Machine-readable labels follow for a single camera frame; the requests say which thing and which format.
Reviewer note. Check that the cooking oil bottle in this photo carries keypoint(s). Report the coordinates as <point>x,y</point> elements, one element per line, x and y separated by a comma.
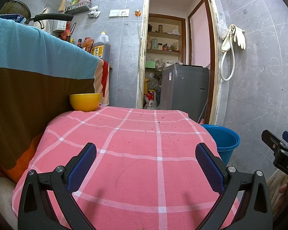
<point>101,49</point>

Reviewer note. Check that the yellow bowl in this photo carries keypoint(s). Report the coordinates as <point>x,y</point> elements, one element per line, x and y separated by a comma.
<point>85,101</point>

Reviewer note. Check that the orange wall hook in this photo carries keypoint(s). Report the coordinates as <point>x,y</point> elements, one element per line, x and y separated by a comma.
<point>137,13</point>

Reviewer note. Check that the red cream cloth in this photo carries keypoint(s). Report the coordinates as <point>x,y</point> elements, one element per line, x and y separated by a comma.
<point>105,79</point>

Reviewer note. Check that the wooden spatula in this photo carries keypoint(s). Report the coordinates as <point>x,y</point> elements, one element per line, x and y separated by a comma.
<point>62,6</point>

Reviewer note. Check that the wooden door frame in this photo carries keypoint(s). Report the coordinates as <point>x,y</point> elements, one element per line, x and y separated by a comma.
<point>213,52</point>

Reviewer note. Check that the orange packet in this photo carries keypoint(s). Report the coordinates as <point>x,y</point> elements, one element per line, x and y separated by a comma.
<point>87,44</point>

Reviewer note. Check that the white red rice bag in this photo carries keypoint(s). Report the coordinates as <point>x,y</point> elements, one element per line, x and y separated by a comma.
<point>149,100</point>

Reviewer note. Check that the person's right hand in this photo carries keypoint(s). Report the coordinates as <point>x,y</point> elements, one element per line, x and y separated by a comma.
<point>283,189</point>

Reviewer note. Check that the blue brown striped towel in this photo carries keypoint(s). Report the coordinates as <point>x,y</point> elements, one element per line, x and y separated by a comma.
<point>33,64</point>

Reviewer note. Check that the heap of plastic bags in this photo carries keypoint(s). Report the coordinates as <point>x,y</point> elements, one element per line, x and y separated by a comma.
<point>154,81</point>

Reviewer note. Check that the white utensil holder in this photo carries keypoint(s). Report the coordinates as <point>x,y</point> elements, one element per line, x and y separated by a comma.
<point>59,25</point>

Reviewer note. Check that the green thermos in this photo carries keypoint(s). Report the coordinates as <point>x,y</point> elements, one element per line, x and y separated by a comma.
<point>154,43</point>

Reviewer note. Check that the pink checked tablecloth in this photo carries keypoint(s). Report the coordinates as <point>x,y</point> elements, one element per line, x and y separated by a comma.
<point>134,167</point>

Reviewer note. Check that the dark sauce bottle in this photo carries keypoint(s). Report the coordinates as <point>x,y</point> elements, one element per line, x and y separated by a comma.
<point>79,43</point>

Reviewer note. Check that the white wall switch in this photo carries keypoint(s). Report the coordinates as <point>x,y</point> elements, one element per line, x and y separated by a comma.
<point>114,13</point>

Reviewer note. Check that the grey wall rack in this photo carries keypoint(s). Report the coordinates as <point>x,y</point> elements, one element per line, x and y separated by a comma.
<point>79,8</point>

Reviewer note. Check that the white rag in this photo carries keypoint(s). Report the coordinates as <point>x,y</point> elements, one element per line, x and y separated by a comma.
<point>94,11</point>

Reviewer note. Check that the brown canister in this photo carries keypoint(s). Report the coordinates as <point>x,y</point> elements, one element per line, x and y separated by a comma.
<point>160,28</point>

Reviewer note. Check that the blue bucket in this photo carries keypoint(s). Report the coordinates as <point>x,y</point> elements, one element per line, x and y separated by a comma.
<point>224,143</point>

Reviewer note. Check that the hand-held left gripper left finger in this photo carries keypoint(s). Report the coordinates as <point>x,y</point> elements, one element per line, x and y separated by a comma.
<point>82,167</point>

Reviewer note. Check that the green box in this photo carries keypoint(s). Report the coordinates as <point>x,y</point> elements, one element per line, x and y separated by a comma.
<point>150,64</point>

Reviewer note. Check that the white jar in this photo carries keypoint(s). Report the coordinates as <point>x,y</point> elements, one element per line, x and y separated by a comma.
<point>160,46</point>

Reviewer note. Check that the grey washing machine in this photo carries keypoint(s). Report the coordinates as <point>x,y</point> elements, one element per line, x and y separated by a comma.
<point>183,89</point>

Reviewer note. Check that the wooden shelf unit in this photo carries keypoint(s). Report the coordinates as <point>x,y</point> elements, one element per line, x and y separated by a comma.
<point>165,34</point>

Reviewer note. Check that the cream fluffy cloth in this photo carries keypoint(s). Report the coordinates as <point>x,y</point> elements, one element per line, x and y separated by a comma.
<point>1,198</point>

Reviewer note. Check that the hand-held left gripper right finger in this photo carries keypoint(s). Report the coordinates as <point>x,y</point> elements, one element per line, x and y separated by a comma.
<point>208,170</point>

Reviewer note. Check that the white wall socket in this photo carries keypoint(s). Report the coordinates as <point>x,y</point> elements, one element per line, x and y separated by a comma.
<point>124,13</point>

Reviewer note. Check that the cream rubber gloves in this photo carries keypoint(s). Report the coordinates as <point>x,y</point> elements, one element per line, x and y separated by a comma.
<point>240,37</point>

